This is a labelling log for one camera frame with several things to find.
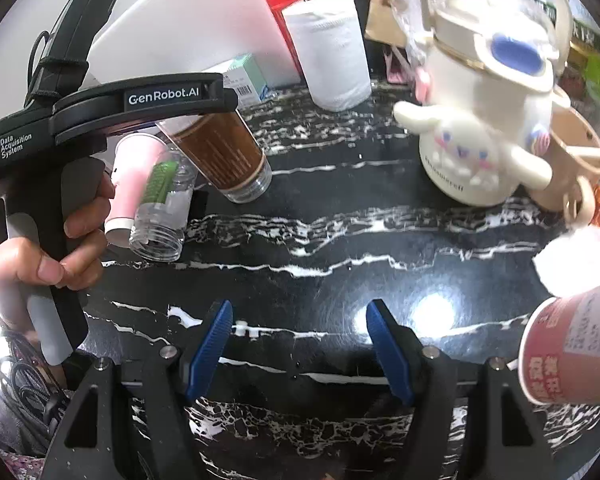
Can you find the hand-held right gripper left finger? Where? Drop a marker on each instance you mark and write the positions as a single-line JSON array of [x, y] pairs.
[[214, 345]]

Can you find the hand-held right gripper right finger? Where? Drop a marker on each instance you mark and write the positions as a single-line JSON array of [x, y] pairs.
[[387, 355]]

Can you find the brown transparent cup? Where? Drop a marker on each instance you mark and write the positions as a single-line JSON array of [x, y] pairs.
[[220, 155]]

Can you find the pink cup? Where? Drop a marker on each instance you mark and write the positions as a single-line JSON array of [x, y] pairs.
[[130, 175]]

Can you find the red and white paper cup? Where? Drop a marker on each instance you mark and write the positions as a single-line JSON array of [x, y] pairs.
[[570, 350]]

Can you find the person's left hand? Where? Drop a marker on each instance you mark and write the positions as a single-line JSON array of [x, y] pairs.
[[87, 220]]

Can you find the clear plastic jar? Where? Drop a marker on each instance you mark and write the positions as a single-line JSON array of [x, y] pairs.
[[160, 232]]

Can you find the green ribbed item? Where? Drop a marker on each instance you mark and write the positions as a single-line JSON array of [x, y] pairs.
[[160, 182]]

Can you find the white cutting board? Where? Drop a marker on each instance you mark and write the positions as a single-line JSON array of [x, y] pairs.
[[190, 20]]

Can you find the crumpled white tissue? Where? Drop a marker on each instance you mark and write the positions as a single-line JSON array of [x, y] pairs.
[[575, 260]]

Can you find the teal and white box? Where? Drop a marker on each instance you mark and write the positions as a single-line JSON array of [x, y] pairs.
[[247, 75]]

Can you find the white cartoon dog bottle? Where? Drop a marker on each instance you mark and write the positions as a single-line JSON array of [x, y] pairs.
[[470, 110]]

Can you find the thin wooden stick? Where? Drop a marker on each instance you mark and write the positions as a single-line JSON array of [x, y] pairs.
[[595, 152]]

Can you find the white toilet paper roll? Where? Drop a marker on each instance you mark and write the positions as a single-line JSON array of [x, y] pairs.
[[330, 55]]

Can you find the brown paper bag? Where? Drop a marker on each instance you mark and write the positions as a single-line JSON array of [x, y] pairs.
[[380, 10]]

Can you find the clear plastic bag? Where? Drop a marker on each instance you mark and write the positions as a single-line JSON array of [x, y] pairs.
[[415, 10]]

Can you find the green packet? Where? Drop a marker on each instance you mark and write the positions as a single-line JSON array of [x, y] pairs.
[[590, 65]]

